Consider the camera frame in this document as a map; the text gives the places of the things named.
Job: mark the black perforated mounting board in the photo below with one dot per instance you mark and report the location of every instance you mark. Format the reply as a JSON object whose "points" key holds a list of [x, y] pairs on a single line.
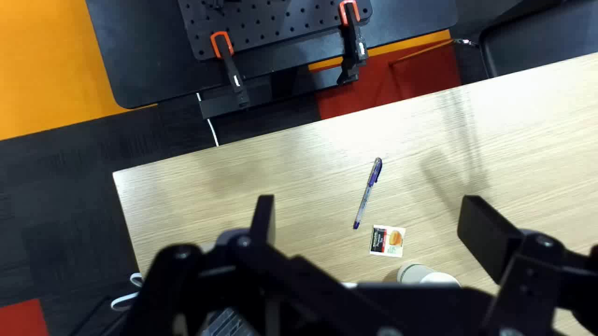
{"points": [[268, 22]]}

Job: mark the small printed paper card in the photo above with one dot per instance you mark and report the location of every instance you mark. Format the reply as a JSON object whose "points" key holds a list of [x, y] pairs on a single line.
{"points": [[387, 240]]}

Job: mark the orange black bar clamp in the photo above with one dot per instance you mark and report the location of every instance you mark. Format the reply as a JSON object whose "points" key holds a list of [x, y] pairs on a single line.
{"points": [[352, 39], [228, 67]]}

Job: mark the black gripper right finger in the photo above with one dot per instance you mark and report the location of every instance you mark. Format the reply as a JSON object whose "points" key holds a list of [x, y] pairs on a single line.
{"points": [[486, 235]]}

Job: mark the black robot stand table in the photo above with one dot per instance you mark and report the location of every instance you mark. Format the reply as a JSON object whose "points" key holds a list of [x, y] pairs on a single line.
{"points": [[150, 57]]}

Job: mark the blue capped ballpoint pen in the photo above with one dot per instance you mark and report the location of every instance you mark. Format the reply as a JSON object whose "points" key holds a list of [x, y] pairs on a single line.
{"points": [[369, 190]]}

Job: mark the white paper cup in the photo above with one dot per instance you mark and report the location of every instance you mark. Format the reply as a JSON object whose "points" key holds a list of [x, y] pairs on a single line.
{"points": [[423, 274]]}

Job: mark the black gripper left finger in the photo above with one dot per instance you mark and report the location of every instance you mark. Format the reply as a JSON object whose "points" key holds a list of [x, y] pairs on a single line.
{"points": [[264, 218]]}

